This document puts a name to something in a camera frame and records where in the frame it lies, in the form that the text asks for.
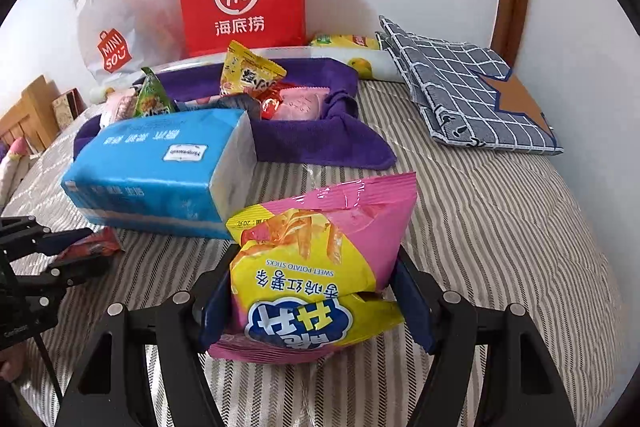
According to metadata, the black cable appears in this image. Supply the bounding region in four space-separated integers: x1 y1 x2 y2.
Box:
32 336 65 405

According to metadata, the yellow green snack packet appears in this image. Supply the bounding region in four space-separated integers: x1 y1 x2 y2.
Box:
307 34 383 54

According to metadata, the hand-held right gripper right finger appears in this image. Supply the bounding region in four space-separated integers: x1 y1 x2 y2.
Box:
392 247 576 427

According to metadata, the plaid cloth bag with star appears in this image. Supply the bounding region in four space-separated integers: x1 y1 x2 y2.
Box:
375 14 565 155

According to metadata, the rolled lemon print mat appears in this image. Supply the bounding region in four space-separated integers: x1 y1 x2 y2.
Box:
90 44 406 104

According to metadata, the pink owl snack packet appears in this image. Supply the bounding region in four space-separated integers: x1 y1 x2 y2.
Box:
100 87 138 128

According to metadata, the purple fabric basket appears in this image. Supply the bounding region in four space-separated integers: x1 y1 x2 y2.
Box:
74 57 398 170

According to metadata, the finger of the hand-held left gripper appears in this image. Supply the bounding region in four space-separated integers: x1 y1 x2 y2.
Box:
0 216 97 257
42 256 115 292

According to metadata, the blue tissue pack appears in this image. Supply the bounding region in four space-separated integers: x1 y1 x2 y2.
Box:
60 108 258 240

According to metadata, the dark red snack packet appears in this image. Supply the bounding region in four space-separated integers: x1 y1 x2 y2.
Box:
52 227 123 264

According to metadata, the person's left hand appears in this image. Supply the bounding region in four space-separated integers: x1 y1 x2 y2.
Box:
0 348 27 382

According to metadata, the pink yellow potato sticks bag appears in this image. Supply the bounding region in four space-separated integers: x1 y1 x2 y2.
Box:
207 171 418 365

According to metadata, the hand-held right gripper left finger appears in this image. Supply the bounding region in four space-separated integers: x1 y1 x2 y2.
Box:
55 252 235 427

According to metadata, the striped mattress pad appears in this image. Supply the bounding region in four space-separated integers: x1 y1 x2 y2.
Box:
0 79 626 427

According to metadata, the pink white plush toy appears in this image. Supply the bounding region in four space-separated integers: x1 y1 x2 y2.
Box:
0 134 31 208

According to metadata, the wooden headboard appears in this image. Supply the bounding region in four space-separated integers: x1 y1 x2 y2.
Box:
0 74 61 152

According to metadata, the white plastic shopping bag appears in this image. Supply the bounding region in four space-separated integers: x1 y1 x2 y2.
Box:
72 0 188 82

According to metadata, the pink dotted snack packet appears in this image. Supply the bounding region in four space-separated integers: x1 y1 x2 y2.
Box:
272 87 331 122

